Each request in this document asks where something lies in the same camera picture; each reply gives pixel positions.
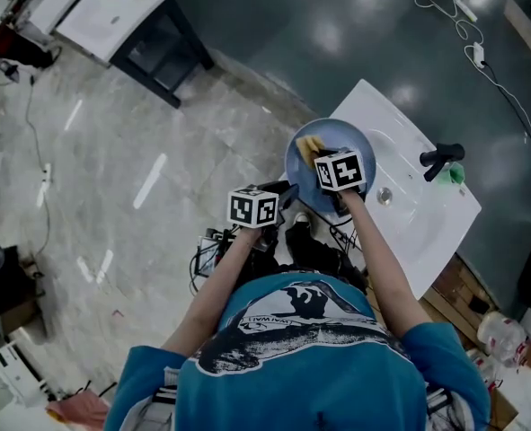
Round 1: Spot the white cable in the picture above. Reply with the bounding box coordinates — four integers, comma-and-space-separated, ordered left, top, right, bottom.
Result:
413, 0, 485, 53

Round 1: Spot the black cable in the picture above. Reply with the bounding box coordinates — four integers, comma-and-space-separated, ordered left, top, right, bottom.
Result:
481, 59, 531, 170

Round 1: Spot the person's black trouser leg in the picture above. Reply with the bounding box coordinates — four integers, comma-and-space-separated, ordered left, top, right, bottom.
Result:
274, 220, 367, 294

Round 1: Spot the yellow sponge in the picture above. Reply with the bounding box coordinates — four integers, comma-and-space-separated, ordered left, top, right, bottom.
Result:
295, 134, 326, 164

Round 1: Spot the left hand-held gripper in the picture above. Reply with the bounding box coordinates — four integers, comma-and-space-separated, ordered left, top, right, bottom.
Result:
226, 180, 301, 253

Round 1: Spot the grey floor cable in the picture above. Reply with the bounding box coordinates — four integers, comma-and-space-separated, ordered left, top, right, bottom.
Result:
22, 74, 53, 259

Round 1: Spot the white floor power strip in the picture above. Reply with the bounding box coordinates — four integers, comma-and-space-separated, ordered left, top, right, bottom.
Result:
36, 163, 53, 209

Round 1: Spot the pink cloth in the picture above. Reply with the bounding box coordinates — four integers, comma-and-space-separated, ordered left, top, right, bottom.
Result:
44, 390, 112, 427

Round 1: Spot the blue plate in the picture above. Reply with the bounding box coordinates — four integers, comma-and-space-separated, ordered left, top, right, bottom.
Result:
284, 118, 377, 216

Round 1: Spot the person's blue printed t-shirt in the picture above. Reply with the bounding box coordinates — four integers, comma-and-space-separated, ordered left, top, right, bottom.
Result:
103, 270, 493, 431

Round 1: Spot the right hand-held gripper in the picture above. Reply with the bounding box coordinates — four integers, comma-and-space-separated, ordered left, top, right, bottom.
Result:
311, 146, 368, 217

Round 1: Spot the white machine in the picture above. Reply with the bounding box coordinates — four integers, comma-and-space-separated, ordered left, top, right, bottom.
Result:
0, 333, 58, 409

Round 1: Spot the wooden crate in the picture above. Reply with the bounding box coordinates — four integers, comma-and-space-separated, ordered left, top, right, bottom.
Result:
418, 252, 500, 350

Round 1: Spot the black device with cables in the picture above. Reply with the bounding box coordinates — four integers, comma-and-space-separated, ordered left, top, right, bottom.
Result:
189, 225, 242, 294

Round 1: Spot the black faucet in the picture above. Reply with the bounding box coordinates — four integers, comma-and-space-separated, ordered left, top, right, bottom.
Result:
419, 143, 466, 183

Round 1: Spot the white ceramic sink basin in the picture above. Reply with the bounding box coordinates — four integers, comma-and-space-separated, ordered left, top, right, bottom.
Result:
277, 78, 483, 303

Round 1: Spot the person's right forearm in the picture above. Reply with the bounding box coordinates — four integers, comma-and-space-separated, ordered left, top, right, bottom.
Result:
338, 189, 433, 341

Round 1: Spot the clear plastic bag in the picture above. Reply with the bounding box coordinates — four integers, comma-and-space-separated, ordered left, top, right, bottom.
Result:
476, 310, 529, 368

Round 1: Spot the black sink stand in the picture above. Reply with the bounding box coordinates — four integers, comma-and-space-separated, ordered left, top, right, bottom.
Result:
109, 0, 216, 110

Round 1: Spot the person's left forearm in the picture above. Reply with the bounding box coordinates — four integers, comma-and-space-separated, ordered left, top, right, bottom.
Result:
160, 225, 267, 357

